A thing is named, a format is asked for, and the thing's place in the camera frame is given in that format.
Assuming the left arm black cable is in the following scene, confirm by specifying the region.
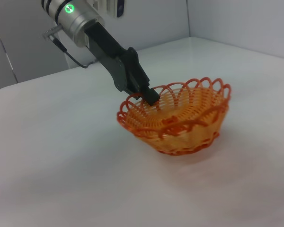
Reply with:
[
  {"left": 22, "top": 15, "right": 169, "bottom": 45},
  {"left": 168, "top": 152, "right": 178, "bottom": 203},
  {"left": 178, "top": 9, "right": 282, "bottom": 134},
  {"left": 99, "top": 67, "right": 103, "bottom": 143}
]
[{"left": 52, "top": 35, "right": 101, "bottom": 70}]

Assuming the left arm silver cable connector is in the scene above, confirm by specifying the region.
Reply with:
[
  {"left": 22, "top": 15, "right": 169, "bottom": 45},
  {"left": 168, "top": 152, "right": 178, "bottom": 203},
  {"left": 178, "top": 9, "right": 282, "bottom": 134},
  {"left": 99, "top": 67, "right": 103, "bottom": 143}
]
[{"left": 42, "top": 24, "right": 62, "bottom": 41}]

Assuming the orange woven plastic basket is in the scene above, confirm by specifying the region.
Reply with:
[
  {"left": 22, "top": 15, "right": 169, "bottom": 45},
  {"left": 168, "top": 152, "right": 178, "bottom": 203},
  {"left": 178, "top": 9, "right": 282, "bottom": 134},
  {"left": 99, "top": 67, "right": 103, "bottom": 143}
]
[{"left": 116, "top": 77, "right": 232, "bottom": 157}]

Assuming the white device with blue panel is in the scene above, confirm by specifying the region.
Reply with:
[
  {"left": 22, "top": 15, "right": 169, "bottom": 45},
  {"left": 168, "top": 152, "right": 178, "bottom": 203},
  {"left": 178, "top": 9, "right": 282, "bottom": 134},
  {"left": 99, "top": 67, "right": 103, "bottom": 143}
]
[{"left": 92, "top": 0, "right": 127, "bottom": 18}]

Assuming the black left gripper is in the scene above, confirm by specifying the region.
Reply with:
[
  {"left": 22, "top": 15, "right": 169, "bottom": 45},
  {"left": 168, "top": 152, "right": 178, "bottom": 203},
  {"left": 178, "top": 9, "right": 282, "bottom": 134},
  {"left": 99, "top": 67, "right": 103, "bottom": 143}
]
[{"left": 84, "top": 22, "right": 160, "bottom": 106}]

